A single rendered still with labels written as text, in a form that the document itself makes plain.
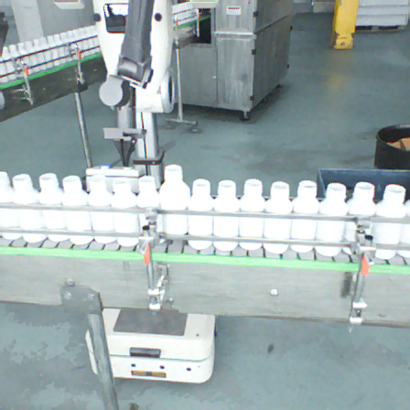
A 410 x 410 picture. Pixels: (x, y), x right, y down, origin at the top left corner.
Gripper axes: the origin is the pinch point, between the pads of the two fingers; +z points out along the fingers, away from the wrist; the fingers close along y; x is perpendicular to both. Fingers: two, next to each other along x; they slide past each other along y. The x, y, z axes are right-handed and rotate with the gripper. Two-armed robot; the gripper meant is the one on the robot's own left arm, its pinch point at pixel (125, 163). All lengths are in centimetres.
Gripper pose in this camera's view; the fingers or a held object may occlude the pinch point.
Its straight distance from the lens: 115.8
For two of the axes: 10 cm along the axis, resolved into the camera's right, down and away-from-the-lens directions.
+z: -0.3, 9.9, 1.6
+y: 9.9, 0.4, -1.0
